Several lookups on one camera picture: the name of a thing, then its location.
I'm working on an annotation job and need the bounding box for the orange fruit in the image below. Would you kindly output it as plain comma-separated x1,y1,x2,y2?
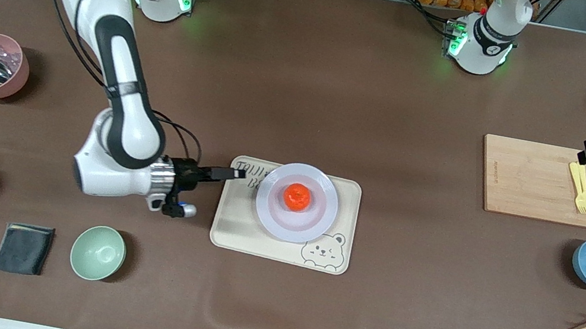
281,182,315,214

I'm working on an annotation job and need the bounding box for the pale blue round plate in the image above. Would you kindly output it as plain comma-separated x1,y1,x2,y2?
249,157,345,250

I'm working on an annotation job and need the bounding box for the yellow plastic fork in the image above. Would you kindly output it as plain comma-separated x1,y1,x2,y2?
561,161,586,215

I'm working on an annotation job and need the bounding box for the cream bear print tray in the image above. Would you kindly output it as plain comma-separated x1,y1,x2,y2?
206,152,365,277

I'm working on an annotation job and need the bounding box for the wooden cutting board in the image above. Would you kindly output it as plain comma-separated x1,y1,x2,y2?
471,133,586,229

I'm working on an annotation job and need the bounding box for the pale green bowl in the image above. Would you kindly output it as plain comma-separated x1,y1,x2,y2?
66,221,131,287

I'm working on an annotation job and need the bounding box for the dark grey folded cloth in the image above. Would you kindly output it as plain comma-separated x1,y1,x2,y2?
0,220,56,280

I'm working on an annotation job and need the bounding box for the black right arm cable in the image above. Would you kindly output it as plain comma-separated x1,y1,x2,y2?
12,0,230,165

